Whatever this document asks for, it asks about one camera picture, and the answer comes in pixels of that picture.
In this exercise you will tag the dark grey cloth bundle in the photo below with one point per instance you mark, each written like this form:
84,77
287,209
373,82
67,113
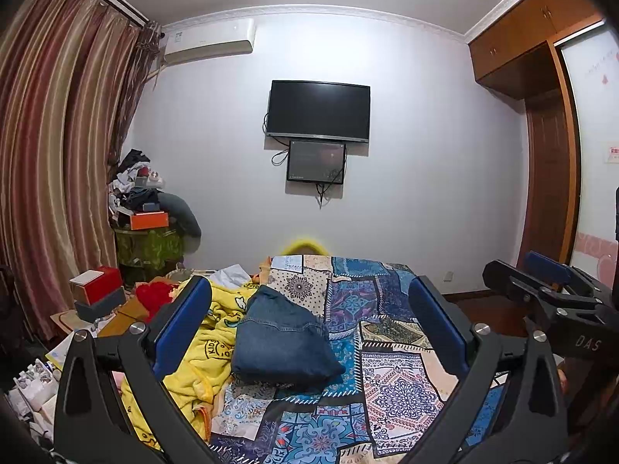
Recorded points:
181,212

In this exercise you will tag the white air conditioner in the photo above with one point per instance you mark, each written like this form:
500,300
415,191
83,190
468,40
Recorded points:
208,41

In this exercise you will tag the white cloth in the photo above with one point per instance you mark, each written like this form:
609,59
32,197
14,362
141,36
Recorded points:
232,275

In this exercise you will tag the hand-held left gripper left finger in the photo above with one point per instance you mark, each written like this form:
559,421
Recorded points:
183,324

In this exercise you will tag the orange box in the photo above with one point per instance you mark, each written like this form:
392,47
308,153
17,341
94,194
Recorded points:
149,220

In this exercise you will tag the brown wooden door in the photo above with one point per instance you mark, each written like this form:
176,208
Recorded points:
551,179

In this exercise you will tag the small black wall monitor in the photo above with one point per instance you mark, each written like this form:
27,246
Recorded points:
317,160

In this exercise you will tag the red plush toy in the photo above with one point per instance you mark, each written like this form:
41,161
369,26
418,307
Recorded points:
154,295

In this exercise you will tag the dark grey box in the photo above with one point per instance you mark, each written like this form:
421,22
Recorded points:
99,308

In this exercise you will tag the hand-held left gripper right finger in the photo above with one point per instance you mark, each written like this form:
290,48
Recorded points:
435,328

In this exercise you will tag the red box with white lid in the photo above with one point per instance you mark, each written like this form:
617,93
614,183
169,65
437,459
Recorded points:
99,281

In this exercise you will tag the pile of papers and bottles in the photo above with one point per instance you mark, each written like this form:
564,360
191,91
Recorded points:
34,382

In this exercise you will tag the yellow round object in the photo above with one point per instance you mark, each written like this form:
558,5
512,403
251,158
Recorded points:
302,245

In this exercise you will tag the green patterned table cover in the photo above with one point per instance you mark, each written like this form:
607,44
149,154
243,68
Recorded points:
145,251

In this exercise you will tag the blue patchwork bedspread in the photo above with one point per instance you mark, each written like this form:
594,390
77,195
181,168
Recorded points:
382,319

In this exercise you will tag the yellow printed blanket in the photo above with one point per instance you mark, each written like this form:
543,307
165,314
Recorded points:
213,328

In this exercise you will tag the brown cardboard board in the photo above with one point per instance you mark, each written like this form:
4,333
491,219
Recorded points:
121,323

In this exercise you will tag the blue denim jeans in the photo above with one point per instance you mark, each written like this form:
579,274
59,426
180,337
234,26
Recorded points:
280,343

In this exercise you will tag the striped brown curtain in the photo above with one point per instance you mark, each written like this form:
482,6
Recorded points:
58,130

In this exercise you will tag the pile of clothes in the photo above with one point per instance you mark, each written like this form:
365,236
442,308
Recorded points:
130,174

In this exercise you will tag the red door sticker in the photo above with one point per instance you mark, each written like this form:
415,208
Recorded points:
613,153

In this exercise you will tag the wooden overhead cabinet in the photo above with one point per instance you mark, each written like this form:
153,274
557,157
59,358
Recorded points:
532,34

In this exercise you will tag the black wall television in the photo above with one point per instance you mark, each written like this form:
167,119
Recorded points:
319,109

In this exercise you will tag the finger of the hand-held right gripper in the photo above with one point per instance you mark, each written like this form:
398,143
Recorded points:
517,281
546,267

